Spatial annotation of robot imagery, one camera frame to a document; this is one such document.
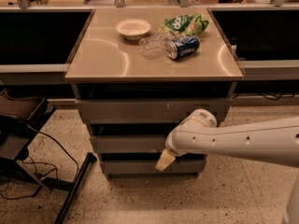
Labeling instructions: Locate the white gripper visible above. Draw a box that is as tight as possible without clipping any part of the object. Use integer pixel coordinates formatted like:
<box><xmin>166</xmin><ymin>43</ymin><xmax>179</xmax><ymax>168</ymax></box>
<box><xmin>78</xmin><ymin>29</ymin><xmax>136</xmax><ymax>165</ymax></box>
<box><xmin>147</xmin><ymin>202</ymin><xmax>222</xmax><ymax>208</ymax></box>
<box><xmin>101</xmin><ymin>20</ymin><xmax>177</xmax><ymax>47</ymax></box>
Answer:
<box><xmin>155</xmin><ymin>142</ymin><xmax>186</xmax><ymax>172</ymax></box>

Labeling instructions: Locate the grey drawer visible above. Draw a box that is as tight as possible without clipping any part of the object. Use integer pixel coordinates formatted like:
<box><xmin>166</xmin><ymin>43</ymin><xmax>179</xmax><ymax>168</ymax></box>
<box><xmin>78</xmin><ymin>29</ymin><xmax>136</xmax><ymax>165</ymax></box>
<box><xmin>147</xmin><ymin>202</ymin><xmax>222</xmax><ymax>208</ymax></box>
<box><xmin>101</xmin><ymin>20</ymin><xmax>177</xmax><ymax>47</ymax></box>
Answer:
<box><xmin>98</xmin><ymin>153</ymin><xmax>206</xmax><ymax>175</ymax></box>
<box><xmin>76</xmin><ymin>98</ymin><xmax>232</xmax><ymax>124</ymax></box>
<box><xmin>87</xmin><ymin>122</ymin><xmax>178</xmax><ymax>153</ymax></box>

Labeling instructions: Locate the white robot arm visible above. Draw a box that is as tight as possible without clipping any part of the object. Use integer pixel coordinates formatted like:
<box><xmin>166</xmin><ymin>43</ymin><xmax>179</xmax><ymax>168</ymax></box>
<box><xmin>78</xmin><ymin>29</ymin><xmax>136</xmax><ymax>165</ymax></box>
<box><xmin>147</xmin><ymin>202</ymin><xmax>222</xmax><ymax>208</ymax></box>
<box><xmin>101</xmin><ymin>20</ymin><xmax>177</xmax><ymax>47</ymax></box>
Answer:
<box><xmin>156</xmin><ymin>109</ymin><xmax>299</xmax><ymax>172</ymax></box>

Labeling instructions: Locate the grey bottom drawer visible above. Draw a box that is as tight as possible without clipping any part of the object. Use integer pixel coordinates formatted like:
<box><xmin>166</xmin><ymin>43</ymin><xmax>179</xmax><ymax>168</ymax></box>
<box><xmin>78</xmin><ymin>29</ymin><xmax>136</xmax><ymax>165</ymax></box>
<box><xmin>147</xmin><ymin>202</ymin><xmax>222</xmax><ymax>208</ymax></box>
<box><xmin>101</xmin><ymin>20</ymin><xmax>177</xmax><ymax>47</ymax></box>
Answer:
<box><xmin>98</xmin><ymin>153</ymin><xmax>206</xmax><ymax>175</ymax></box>

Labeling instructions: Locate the grey top drawer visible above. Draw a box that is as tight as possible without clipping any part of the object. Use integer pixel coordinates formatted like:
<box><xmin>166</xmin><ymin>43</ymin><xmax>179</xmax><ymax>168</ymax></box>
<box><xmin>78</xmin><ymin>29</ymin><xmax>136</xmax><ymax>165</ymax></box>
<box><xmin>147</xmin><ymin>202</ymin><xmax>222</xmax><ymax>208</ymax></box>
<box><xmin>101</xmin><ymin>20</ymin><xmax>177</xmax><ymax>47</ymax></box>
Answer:
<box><xmin>76</xmin><ymin>98</ymin><xmax>232</xmax><ymax>124</ymax></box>

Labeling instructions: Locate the grey drawer cabinet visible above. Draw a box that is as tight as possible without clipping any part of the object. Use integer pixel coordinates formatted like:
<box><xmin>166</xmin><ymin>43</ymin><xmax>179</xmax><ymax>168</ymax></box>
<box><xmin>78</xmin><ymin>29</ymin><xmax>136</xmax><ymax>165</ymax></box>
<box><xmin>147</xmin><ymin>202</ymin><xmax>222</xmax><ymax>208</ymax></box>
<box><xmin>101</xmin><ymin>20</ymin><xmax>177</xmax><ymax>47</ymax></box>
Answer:
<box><xmin>64</xmin><ymin>6</ymin><xmax>245</xmax><ymax>181</ymax></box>

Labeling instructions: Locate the clear plastic bottle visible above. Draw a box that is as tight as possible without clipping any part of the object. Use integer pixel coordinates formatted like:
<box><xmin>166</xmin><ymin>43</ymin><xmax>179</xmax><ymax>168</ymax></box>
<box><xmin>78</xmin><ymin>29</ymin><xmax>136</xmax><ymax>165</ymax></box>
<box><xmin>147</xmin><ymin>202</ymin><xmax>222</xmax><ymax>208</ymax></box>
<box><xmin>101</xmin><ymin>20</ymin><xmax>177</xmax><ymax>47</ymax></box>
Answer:
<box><xmin>139</xmin><ymin>32</ymin><xmax>183</xmax><ymax>59</ymax></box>

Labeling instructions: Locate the blue soda can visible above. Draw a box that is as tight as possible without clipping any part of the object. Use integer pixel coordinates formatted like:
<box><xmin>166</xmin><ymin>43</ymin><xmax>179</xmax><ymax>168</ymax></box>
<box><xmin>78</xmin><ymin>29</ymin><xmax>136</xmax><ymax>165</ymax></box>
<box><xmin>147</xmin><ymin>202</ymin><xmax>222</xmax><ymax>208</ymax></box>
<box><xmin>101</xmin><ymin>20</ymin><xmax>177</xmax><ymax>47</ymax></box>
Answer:
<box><xmin>166</xmin><ymin>35</ymin><xmax>200</xmax><ymax>60</ymax></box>

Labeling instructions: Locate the white bowl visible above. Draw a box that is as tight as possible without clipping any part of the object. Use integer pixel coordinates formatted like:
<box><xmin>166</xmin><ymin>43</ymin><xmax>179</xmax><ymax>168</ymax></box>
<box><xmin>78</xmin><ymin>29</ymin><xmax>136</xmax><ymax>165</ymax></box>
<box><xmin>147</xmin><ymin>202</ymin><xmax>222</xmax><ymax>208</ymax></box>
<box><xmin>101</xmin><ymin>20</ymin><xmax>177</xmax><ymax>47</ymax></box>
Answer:
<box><xmin>116</xmin><ymin>19</ymin><xmax>151</xmax><ymax>41</ymax></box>

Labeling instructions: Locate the green chip bag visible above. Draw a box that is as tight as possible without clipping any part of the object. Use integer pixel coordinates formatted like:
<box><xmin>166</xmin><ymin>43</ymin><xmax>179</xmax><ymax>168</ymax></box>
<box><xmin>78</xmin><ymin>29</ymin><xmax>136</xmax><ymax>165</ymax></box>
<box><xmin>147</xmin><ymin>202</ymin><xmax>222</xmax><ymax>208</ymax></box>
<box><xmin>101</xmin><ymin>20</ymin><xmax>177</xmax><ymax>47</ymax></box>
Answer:
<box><xmin>158</xmin><ymin>13</ymin><xmax>209</xmax><ymax>35</ymax></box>

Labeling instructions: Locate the black rolling stand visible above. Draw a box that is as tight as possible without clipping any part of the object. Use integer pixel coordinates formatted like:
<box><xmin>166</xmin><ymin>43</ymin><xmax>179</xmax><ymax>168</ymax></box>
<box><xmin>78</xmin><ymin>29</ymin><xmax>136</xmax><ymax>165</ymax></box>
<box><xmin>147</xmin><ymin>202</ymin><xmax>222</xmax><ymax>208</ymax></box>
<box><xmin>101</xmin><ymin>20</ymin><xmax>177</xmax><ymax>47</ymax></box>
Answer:
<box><xmin>0</xmin><ymin>89</ymin><xmax>96</xmax><ymax>224</ymax></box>

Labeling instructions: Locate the black cable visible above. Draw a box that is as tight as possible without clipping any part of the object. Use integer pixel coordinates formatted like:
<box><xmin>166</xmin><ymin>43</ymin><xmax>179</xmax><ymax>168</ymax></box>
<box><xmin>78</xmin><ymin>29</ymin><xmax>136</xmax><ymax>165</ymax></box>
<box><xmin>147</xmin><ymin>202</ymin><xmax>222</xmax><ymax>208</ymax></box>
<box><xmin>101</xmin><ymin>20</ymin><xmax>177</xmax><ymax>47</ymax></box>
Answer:
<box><xmin>0</xmin><ymin>128</ymin><xmax>80</xmax><ymax>201</ymax></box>

